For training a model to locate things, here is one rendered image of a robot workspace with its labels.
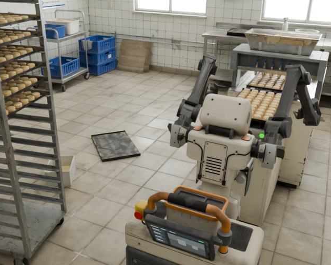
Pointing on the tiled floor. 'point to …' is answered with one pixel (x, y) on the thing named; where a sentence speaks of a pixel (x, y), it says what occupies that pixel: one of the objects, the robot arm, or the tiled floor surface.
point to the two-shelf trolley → (60, 52)
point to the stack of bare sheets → (114, 145)
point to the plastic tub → (68, 161)
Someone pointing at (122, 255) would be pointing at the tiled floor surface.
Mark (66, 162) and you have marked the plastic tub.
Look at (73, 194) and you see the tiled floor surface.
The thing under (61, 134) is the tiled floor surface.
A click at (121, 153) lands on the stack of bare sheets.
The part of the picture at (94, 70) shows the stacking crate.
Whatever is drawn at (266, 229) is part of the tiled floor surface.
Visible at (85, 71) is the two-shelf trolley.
